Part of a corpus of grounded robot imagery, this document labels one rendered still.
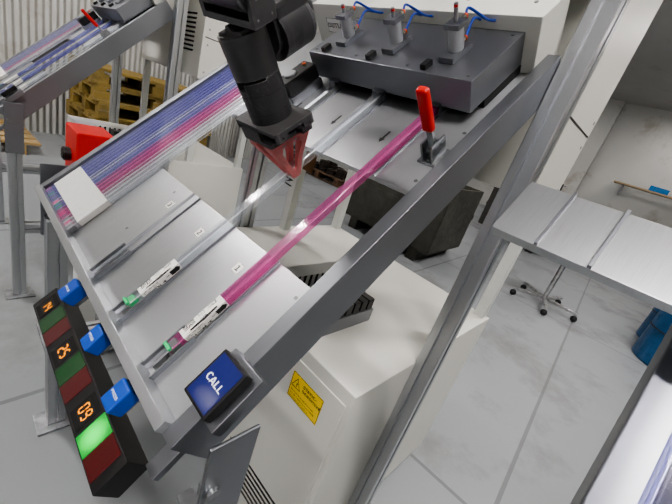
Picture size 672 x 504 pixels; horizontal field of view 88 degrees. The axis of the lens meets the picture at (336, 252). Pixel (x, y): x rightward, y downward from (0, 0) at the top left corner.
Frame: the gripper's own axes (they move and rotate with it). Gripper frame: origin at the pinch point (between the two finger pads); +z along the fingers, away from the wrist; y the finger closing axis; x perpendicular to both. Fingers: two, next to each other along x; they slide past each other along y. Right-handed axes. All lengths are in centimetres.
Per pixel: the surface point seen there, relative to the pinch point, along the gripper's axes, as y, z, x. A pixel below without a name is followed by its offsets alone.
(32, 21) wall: 418, 7, -22
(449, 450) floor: -27, 129, -9
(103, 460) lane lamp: -14.6, 4.9, 39.2
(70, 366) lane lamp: 0.1, 4.7, 39.0
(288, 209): 46, 45, -17
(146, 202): 19.3, 1.8, 18.7
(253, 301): -13.8, 2.1, 18.0
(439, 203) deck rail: -21.1, 2.9, -8.3
